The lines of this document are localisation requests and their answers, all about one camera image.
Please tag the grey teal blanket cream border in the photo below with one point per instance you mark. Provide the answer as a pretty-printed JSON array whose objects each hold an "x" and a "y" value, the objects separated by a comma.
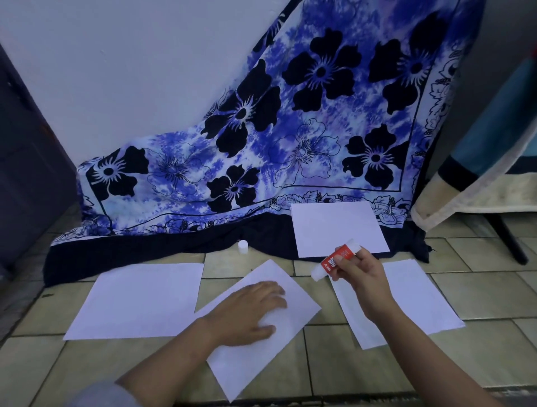
[{"x": 486, "y": 125}]

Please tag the blue floral cloth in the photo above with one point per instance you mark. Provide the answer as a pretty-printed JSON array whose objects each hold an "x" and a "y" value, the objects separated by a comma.
[{"x": 302, "y": 125}]

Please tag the person's left hand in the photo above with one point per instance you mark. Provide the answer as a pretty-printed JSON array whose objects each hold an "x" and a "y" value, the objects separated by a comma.
[{"x": 241, "y": 312}]

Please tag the person's left thumb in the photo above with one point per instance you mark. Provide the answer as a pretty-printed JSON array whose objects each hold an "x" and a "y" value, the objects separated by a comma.
[{"x": 263, "y": 333}]

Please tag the white glue stick cap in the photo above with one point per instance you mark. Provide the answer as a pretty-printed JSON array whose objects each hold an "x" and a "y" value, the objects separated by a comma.
[{"x": 243, "y": 246}]

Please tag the person's left forearm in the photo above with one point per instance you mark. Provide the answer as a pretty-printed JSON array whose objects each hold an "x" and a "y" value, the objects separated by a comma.
[{"x": 168, "y": 367}]

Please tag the white paper sheet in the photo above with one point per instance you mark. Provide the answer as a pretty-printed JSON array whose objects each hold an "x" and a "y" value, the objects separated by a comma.
[
  {"x": 335, "y": 228},
  {"x": 419, "y": 302},
  {"x": 138, "y": 300},
  {"x": 289, "y": 312}
]

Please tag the dark cabinet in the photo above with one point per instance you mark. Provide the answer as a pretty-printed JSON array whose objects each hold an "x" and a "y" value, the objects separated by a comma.
[{"x": 29, "y": 180}]

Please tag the red and white glue stick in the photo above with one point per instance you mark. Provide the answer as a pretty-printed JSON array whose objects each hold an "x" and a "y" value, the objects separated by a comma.
[{"x": 330, "y": 263}]

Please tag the person's right forearm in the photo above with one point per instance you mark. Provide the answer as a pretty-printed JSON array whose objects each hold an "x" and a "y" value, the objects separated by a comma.
[{"x": 423, "y": 360}]

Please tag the black stand leg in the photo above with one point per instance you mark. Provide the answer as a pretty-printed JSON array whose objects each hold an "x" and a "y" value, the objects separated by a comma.
[{"x": 508, "y": 239}]

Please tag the person's right hand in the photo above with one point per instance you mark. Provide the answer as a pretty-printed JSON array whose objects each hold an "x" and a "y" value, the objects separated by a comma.
[{"x": 366, "y": 287}]

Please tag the person's right thumb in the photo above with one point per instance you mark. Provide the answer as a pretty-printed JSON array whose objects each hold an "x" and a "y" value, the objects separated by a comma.
[{"x": 343, "y": 268}]

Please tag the grey sleeve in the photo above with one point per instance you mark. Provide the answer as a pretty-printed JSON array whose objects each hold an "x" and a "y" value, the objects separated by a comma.
[{"x": 100, "y": 396}]

